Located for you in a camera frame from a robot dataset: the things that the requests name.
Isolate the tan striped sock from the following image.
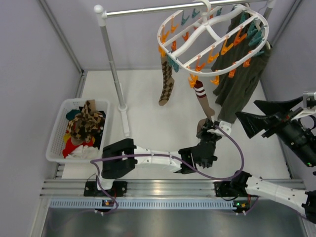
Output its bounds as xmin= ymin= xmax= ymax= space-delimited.
xmin=193 ymin=80 xmax=215 ymax=134

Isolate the brown tan argyle sock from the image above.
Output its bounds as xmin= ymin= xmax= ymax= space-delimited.
xmin=67 ymin=100 xmax=105 ymax=143

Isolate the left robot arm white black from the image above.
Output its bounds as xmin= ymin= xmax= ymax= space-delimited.
xmin=96 ymin=119 xmax=223 ymax=191

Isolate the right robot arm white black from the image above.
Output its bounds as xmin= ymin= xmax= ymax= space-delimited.
xmin=230 ymin=96 xmax=316 ymax=223

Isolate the white clothes hanger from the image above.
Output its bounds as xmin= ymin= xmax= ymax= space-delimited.
xmin=255 ymin=19 xmax=271 ymax=49

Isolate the white oval clip hanger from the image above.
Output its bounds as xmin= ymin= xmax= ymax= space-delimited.
xmin=158 ymin=9 xmax=263 ymax=87

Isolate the pile of socks in basket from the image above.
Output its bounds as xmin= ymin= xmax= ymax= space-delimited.
xmin=62 ymin=100 xmax=106 ymax=159

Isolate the olive green hanging garment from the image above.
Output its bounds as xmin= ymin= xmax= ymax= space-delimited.
xmin=211 ymin=11 xmax=272 ymax=124

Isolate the white laundry basket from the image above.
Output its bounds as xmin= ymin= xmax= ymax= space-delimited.
xmin=45 ymin=98 xmax=113 ymax=163

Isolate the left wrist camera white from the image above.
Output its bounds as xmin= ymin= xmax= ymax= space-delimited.
xmin=213 ymin=120 xmax=232 ymax=136

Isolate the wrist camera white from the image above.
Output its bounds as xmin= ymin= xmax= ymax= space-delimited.
xmin=290 ymin=89 xmax=316 ymax=120
xmin=213 ymin=120 xmax=232 ymax=136

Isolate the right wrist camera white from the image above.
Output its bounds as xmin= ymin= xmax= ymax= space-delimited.
xmin=290 ymin=89 xmax=316 ymax=120

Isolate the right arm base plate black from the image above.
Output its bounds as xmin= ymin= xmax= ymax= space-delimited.
xmin=214 ymin=181 xmax=257 ymax=199

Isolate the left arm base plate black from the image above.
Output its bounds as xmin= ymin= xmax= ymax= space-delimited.
xmin=83 ymin=181 xmax=128 ymax=197

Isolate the clothes rack metal frame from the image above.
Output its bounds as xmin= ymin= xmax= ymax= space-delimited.
xmin=94 ymin=0 xmax=275 ymax=137

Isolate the slotted cable duct grey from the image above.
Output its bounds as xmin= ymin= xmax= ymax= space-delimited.
xmin=49 ymin=198 xmax=237 ymax=210

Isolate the aluminium mounting rail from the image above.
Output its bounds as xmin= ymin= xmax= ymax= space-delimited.
xmin=40 ymin=179 xmax=217 ymax=199

